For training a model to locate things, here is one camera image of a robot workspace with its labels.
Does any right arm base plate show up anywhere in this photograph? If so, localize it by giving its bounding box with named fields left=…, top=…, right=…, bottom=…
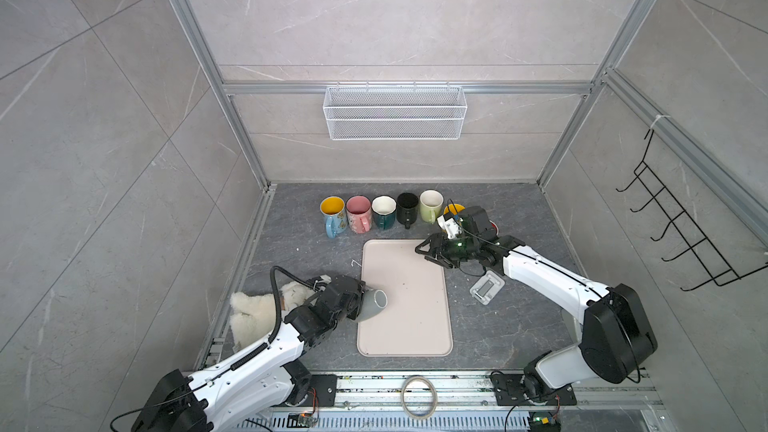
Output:
left=489, top=371, right=577, bottom=406

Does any tape roll ring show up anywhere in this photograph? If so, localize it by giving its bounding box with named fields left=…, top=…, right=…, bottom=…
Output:
left=400, top=375, right=439, bottom=420

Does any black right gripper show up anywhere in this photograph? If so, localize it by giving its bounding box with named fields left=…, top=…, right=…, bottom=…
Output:
left=414, top=232, right=480, bottom=267

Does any grey mug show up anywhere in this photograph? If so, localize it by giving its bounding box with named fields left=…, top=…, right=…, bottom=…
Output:
left=356, top=288, right=388, bottom=322

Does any black corrugated left cable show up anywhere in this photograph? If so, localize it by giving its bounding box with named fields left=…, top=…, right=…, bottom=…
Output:
left=268, top=265, right=319, bottom=343

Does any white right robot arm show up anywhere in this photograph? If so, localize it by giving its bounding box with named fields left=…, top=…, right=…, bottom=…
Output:
left=415, top=206, right=658, bottom=403

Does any dark green mug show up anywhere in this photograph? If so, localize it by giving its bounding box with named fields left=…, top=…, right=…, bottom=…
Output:
left=371, top=195, right=397, bottom=230

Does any white mug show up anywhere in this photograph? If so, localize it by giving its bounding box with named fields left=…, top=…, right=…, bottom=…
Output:
left=489, top=220, right=499, bottom=238

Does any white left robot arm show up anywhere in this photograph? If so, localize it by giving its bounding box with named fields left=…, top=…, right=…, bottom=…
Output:
left=131, top=276, right=370, bottom=431

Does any black wire hook rack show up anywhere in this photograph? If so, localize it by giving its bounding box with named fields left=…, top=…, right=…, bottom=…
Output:
left=615, top=130, right=767, bottom=293

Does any blue butterfly mug yellow inside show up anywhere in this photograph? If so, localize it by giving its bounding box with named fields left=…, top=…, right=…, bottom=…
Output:
left=320, top=196, right=348, bottom=239

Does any pink ghost pattern mug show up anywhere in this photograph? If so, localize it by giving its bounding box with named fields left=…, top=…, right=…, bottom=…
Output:
left=346, top=195, right=373, bottom=234

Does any beige plastic tray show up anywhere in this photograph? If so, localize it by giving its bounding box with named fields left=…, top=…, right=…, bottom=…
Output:
left=357, top=239, right=453, bottom=357

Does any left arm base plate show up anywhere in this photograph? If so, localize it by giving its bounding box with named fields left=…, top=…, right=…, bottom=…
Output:
left=285, top=374, right=339, bottom=408

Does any white plush dog toy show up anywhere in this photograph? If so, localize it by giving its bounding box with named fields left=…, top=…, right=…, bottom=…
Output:
left=229, top=281, right=314, bottom=351

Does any white wire mesh basket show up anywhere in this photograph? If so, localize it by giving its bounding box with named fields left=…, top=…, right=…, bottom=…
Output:
left=323, top=86, right=468, bottom=141

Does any black mug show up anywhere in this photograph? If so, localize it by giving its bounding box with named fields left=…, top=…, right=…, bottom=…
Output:
left=396, top=192, right=419, bottom=229

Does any light green mug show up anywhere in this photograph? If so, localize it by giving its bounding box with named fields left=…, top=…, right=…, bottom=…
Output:
left=419, top=189, right=444, bottom=224

